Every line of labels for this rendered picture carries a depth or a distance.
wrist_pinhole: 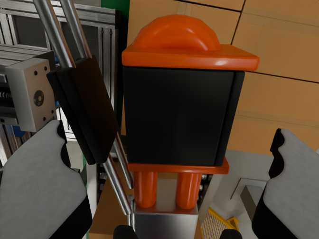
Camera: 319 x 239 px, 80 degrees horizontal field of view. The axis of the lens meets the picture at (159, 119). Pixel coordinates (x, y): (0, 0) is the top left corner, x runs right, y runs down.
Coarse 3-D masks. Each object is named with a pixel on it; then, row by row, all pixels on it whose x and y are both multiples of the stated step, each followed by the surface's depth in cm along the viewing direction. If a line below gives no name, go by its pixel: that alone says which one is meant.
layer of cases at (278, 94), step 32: (160, 0) 67; (192, 0) 67; (224, 0) 67; (256, 0) 67; (288, 0) 67; (128, 32) 72; (224, 32) 72; (256, 32) 72; (288, 32) 71; (288, 64) 77; (256, 96) 84; (288, 96) 84; (256, 128) 91; (288, 128) 91
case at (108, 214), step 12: (120, 168) 93; (108, 180) 86; (108, 192) 80; (132, 192) 82; (108, 204) 75; (96, 216) 71; (108, 216) 71; (120, 216) 72; (96, 228) 67; (108, 228) 67
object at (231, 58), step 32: (128, 64) 10; (160, 64) 10; (192, 64) 10; (224, 64) 10; (256, 64) 10; (128, 96) 11; (160, 96) 11; (192, 96) 11; (224, 96) 11; (128, 128) 12; (160, 128) 12; (192, 128) 12; (224, 128) 12; (128, 160) 13; (160, 160) 13; (192, 160) 13; (224, 160) 14
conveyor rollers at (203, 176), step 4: (100, 164) 103; (104, 172) 108; (100, 176) 107; (104, 176) 107; (204, 176) 107; (100, 184) 112; (200, 184) 111; (100, 188) 112; (200, 188) 111; (100, 196) 116
